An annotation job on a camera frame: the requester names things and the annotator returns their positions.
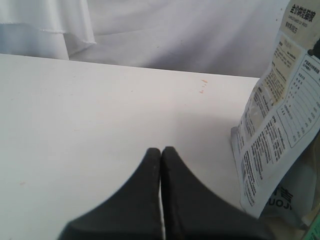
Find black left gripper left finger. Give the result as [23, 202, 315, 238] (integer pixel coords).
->
[58, 148, 163, 240]

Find cream printed food pouch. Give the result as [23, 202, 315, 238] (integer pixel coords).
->
[231, 0, 320, 218]

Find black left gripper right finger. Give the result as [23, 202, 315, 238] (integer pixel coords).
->
[160, 146, 275, 240]

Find white backdrop curtain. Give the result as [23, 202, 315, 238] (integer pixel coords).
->
[0, 0, 288, 77]

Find white cat food bag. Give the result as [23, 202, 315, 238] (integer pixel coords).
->
[261, 136, 320, 229]

